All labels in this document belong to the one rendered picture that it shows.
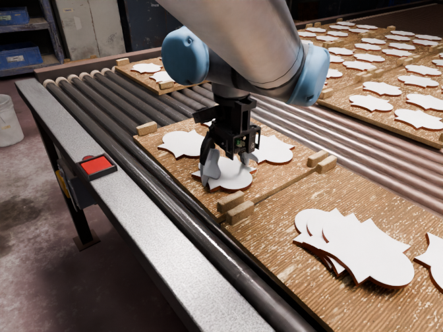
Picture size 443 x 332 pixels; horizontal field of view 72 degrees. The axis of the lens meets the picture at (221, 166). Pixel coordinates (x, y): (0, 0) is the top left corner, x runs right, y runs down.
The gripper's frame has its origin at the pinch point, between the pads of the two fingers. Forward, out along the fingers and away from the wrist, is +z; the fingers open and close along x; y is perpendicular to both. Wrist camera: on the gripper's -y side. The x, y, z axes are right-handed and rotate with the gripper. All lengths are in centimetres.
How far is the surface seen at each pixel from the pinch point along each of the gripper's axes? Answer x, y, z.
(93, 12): 101, -439, 26
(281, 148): 18.3, 0.4, -0.2
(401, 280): 3.0, 39.2, -2.4
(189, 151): -1.8, -12.4, -0.1
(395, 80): 96, -11, 1
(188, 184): -8.3, -2.2, 0.8
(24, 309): -61, -72, 95
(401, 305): 1.7, 41.0, 0.6
